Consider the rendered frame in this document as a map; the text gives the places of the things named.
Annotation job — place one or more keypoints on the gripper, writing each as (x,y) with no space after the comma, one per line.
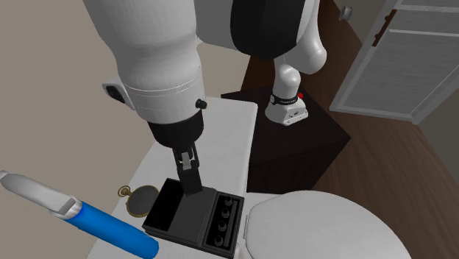
(177,133)

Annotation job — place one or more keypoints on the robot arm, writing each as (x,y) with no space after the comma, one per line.
(154,54)

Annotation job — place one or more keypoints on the black box with knobs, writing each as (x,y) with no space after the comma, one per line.
(190,218)

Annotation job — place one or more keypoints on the gold pocket watch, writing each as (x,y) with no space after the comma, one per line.
(140,201)

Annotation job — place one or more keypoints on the blue and white pen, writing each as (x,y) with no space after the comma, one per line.
(107,226)

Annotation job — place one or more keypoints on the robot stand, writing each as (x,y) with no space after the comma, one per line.
(294,150)

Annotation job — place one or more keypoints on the white toilet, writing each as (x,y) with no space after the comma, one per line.
(322,229)

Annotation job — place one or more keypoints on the white panelled door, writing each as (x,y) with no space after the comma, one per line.
(401,61)

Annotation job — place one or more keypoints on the small grey wall fixture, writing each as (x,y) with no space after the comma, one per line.
(346,12)

